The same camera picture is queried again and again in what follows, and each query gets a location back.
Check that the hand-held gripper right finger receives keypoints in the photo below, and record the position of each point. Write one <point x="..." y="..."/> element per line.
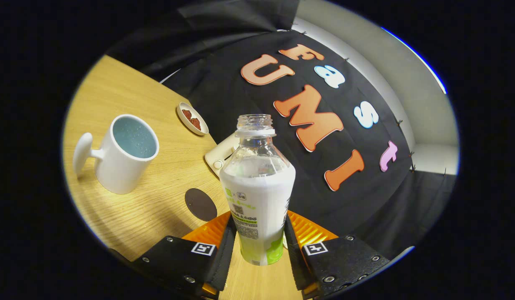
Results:
<point x="294" y="258"/>

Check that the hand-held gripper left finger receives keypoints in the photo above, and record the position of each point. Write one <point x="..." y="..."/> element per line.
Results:
<point x="224" y="258"/>

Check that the dark brown round coaster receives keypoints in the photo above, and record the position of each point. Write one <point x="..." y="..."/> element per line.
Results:
<point x="201" y="205"/>

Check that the clear juice bottle white label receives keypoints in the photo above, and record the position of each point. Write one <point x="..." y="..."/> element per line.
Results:
<point x="257" y="196"/>

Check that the wooden table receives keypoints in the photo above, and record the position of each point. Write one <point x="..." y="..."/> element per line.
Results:
<point x="157" y="208"/>

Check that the cream toaster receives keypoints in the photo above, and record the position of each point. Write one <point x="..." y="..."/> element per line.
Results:
<point x="217" y="156"/>

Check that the small white dish red contents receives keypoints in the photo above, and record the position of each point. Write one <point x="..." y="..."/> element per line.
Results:
<point x="192" y="118"/>

